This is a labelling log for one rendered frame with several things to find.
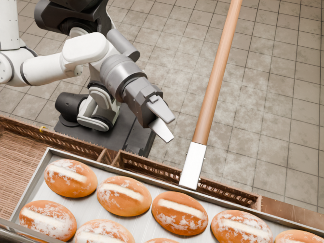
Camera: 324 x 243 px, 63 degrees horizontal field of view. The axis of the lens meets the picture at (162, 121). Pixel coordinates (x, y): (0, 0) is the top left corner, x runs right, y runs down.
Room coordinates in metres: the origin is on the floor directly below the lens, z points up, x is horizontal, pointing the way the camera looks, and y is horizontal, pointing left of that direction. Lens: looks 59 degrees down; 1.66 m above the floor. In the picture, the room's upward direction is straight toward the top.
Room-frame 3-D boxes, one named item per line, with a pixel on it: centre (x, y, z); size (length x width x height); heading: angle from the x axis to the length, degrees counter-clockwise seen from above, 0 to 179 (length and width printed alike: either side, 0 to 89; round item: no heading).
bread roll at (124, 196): (0.12, 0.07, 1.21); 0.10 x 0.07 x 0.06; 73
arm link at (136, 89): (0.35, 0.05, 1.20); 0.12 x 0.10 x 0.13; 38
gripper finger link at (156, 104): (0.28, 0.00, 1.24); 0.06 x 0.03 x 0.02; 38
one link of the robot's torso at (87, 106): (0.88, 0.40, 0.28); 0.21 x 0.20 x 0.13; 72
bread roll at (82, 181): (0.15, 0.17, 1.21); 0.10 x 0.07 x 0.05; 73
